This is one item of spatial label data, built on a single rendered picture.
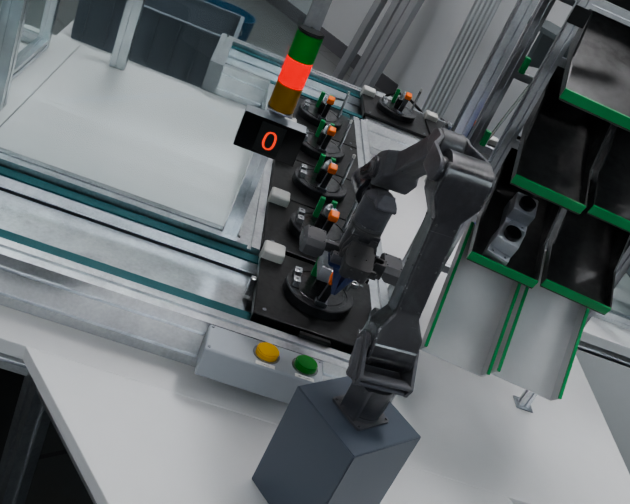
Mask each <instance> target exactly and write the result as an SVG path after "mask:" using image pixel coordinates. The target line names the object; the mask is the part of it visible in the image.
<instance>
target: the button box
mask: <svg viewBox="0 0 630 504"><path fill-rule="evenodd" d="M261 342H262V341H259V340H256V339H253V338H250V337H247V336H244V335H241V334H238V333H235V332H232V331H229V330H226V329H223V328H220V327H217V326H214V325H210V326H209V327H208V330H207V332H206V335H205V337H204V340H203V342H202V344H201V347H200V349H199V354H198V358H197V363H196V367H195V372H194V373H195V374H196V375H199V376H203V377H206V378H209V379H212V380H215V381H218V382H221V383H225V384H228V385H231V386H234V387H237V388H240V389H243V390H247V391H250V392H253V393H256V394H259V395H262V396H265V397H269V398H272V399H275V400H278V401H281V402H284V403H287V404H289V403H290V401H291V399H292V397H293V395H294V393H295V391H296V389H297V387H298V386H301V385H306V384H311V383H316V382H321V381H323V362H322V361H320V360H317V359H314V358H313V359H314V360H315V361H316V362H317V365H318V368H317V370H316V372H315V373H314V374H305V373H302V372H301V371H299V370H298V369H297V368H296V367H295V364H294V362H295V359H296V357H297V356H299V355H302V354H299V353H295V352H292V351H289V350H286V349H283V348H280V347H277V346H276V347H277V349H278V350H279V356H278V359H277V360H276V361H273V362H269V361H265V360H263V359H261V358H260V357H259V356H258V355H257V354H256V348H257V345H258V344H259V343H261Z"/></svg>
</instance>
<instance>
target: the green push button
mask: <svg viewBox="0 0 630 504"><path fill-rule="evenodd" d="M294 364H295V367H296V368H297V369H298V370H299V371H301V372H302V373H305V374H314V373H315V372H316V370H317V368H318V365H317V362H316V361H315V360H314V359H313V358H312V357H310V356H307V355H299V356H297V357H296V359H295V362H294Z"/></svg>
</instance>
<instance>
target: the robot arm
mask: <svg viewBox="0 0 630 504"><path fill-rule="evenodd" d="M426 174H427V180H426V183H425V186H424V190H425V197H426V203H427V212H426V214H425V217H424V219H423V222H422V224H421V226H420V229H419V231H418V233H417V236H416V238H415V241H414V243H413V245H412V248H411V250H410V252H409V255H408V257H407V260H406V262H405V264H404V267H403V262H402V259H401V258H398V257H395V256H393V255H390V254H387V253H385V252H384V253H382V254H381V256H380V258H379V256H377V255H376V252H377V247H378V244H379V242H380V240H381V238H380V237H381V235H382V233H383V231H384V229H385V227H386V225H387V223H388V221H389V220H390V218H391V216H392V214H393V215H395V214H396V213H397V204H396V201H395V200H396V198H395V197H393V195H392V194H391V193H390V192H389V190H391V191H394V192H397V193H400V194H403V195H406V194H408V193H409V192H411V191H412V190H413V189H414V188H416V187H417V183H418V179H419V178H420V177H422V176H424V175H426ZM495 181H496V177H495V174H494V172H493V170H492V166H491V164H490V163H489V161H488V160H487V159H486V158H485V157H484V156H483V155H482V154H481V153H479V152H478V151H477V150H476V149H475V148H474V147H473V146H472V145H471V143H470V140H469V139H468V138H466V137H465V136H464V135H462V134H459V133H456V132H454V131H451V130H448V129H445V128H435V129H434V130H433V131H432V132H431V134H430V135H429V136H427V137H426V138H424V139H422V140H420V141H418V142H417V143H415V144H413V145H411V146H410V147H408V148H406V149H404V150H401V151H399V150H390V149H388V150H383V151H381V152H379V153H378V154H377V156H374V157H373V158H372V159H371V160H370V161H369V162H368V163H367V164H365V165H363V166H362V167H360V168H358V169H357V170H356V171H355V172H353V174H352V177H351V183H352V187H353V190H354V194H355V197H356V200H357V202H358V203H359V205H358V207H357V209H356V211H355V213H354V214H353V215H352V217H351V221H350V223H349V225H348V227H347V229H346V231H345V233H344V234H343V236H342V238H341V241H340V244H339V243H336V242H333V241H331V240H328V239H326V235H327V231H325V230H322V229H320V228H317V227H314V226H312V225H309V224H308V225H306V226H304V227H303V229H302V231H301V234H300V239H299V250H300V251H301V252H302V253H305V254H307V255H310V256H313V257H319V256H322V254H323V252H324V250H325V251H328V264H329V266H331V267H333V276H332V285H331V294H332V295H336V294H337V293H339V292H340V291H341V290H342V289H343V288H344V287H346V286H347V285H348V284H349V283H350V282H352V281H353V280H354V281H357V282H358V283H360V284H364V283H365V282H366V281H367V279H371V280H374V281H375V279H378V280H380V278H382V280H383V282H385V283H387V284H390V285H393V286H395V288H394V290H393V293H392V295H391V298H390V300H389V301H388V304H387V305H385V306H384V307H382V308H381V309H379V308H376V307H375V308H373V309H372V310H371V311H370V313H369V316H368V319H367V322H366V324H365V326H364V328H363V329H362V331H361V332H360V333H359V334H358V336H357V339H356V341H355V345H354V348H353V350H352V353H351V356H350V359H349V367H348V368H347V370H346V375H347V376H349V377H350V378H351V379H352V383H351V385H350V387H349V389H348V390H347V392H346V394H344V395H340V396H335V397H334V398H333V399H332V401H333V402H334V403H335V405H336V406H337V407H338V408H339V410H340V411H341V412H342V413H343V415H344V416H345V417H346V418H347V419H348V421H349V422H350V423H351V424H352V426H353V427H354V428H355V429H356V430H357V431H362V430H366V429H369V428H373V427H377V426H381V425H384V424H387V423H388V422H389V419H388V418H387V417H386V416H385V415H384V413H383V412H384V411H385V409H386V407H387V405H388V404H389V402H390V400H391V399H392V397H393V395H394V394H396V395H400V396H403V397H406V398H407V397H408V396H409V395H410V394H411V393H412V392H413V390H414V384H415V377H416V371H417V364H418V358H419V349H420V347H421V344H422V336H421V330H420V324H419V319H420V317H421V314H422V312H423V310H424V307H425V305H426V303H427V300H428V298H429V296H430V293H431V291H432V289H433V287H434V284H435V282H436V280H437V277H438V275H439V274H440V271H441V268H442V266H443V264H444V261H445V259H446V257H447V254H448V252H449V250H450V248H451V245H452V243H453V241H454V238H455V236H456V234H457V232H458V229H459V228H460V225H461V224H463V223H464V222H465V221H467V220H468V219H470V218H471V217H472V216H474V215H475V214H477V213H478V212H479V211H480V210H481V208H482V206H483V204H484V202H485V201H486V199H487V197H488V196H489V195H490V194H491V192H492V191H493V189H494V186H495V183H496V182H495ZM377 367H378V368H377ZM381 368H382V369H381ZM385 369H386V370H385ZM389 370H390V371H389ZM393 371H394V372H393ZM397 372H398V373H397Z"/></svg>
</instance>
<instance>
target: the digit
mask: <svg viewBox="0 0 630 504"><path fill-rule="evenodd" d="M286 132H287V130H286V129H283V128H281V127H278V126H276V125H273V124H270V123H268V122H265V121H263V122H262V124H261V127H260V129H259V132H258V135H257V137H256V140H255V142H254V145H253V147H252V149H254V150H256V151H259V152H262V153H264V154H267V155H270V156H272V157H275V158H276V156H277V154H278V151H279V149H280V147H281V144H282V142H283V139H284V137H285V134H286Z"/></svg>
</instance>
